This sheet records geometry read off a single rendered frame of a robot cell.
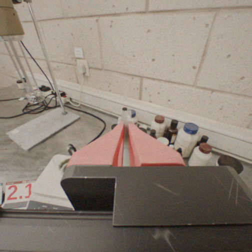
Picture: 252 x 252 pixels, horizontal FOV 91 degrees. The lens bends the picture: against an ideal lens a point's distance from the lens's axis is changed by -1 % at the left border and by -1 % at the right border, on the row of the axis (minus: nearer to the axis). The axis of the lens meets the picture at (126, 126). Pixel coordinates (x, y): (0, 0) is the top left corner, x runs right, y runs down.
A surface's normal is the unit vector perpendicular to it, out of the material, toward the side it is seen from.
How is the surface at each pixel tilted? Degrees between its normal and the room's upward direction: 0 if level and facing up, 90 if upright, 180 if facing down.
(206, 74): 90
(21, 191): 40
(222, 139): 90
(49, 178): 0
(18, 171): 0
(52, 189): 0
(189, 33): 90
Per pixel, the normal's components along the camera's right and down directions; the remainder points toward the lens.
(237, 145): -0.52, 0.51
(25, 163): 0.00, -0.79
